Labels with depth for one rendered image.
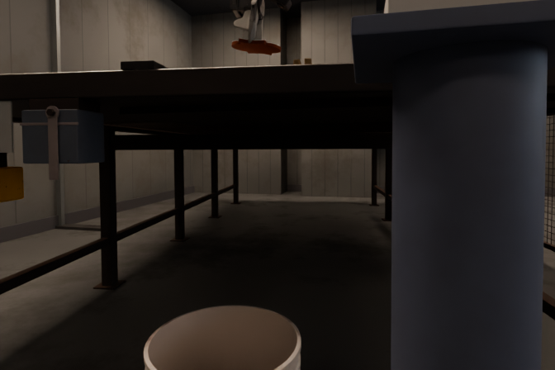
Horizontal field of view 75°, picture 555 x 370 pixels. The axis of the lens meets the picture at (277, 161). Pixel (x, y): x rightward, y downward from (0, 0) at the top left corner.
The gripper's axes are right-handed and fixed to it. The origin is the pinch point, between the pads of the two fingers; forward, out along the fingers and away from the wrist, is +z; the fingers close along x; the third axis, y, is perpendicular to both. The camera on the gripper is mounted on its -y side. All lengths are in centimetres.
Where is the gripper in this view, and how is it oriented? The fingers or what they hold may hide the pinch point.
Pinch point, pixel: (256, 45)
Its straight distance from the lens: 103.9
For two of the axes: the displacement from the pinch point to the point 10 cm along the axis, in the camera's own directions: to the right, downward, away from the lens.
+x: -1.4, 0.3, -9.9
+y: -9.9, -0.7, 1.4
